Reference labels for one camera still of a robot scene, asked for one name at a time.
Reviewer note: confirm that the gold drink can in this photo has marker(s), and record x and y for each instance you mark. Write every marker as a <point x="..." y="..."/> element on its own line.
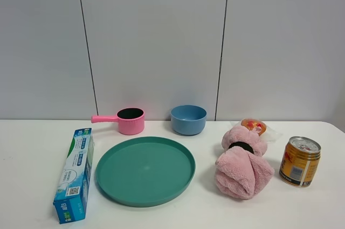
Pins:
<point x="300" y="161"/>

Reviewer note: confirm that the blue plastic bowl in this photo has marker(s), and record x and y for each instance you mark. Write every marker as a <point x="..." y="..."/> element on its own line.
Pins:
<point x="188" y="119"/>

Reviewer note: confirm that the green round plate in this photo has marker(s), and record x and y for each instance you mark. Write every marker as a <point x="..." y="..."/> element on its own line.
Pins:
<point x="145" y="171"/>

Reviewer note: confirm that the pink fluffy towel bundle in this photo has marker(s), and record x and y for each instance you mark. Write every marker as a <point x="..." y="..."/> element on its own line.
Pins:
<point x="241" y="171"/>

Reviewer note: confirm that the wrapped orange snack packet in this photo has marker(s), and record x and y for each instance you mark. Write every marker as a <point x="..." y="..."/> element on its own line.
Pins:
<point x="261" y="128"/>

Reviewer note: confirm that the blue toothpaste box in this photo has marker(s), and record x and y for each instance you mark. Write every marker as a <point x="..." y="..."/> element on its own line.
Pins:
<point x="70" y="200"/>

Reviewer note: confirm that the pink saucepan with handle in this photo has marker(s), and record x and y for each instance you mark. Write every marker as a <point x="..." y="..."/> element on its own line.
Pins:
<point x="130" y="120"/>

